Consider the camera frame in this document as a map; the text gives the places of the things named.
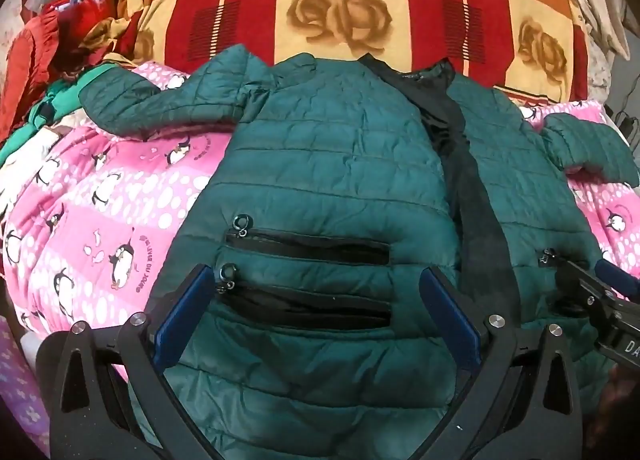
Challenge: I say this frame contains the red clothes pile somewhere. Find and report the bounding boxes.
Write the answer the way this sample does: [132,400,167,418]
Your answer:
[0,0,142,141]

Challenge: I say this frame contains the green quilted puffer jacket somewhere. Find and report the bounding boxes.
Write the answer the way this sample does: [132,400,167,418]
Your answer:
[79,44,640,460]

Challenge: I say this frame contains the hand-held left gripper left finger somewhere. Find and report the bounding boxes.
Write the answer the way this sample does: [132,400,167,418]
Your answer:
[49,263,221,460]

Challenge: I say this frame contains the beige patterned pillow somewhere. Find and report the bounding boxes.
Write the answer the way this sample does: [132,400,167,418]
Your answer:
[564,0,632,62]

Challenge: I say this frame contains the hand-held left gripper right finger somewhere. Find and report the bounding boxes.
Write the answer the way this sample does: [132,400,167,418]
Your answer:
[419,265,584,460]

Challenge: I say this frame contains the green white garment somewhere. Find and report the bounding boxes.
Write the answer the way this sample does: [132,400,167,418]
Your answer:
[0,63,132,166]

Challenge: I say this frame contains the purple floral cloth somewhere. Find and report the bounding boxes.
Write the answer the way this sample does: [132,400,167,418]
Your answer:
[0,316,57,460]

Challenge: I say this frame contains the red orange rose checked blanket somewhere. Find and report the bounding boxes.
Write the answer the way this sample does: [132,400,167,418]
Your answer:
[116,0,591,104]

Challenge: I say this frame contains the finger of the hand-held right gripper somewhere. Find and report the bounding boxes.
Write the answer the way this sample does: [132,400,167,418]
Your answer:
[556,260,608,317]
[594,259,640,298]

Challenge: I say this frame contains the pink penguin print blanket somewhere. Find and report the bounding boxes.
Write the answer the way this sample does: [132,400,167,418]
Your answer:
[0,61,640,386]

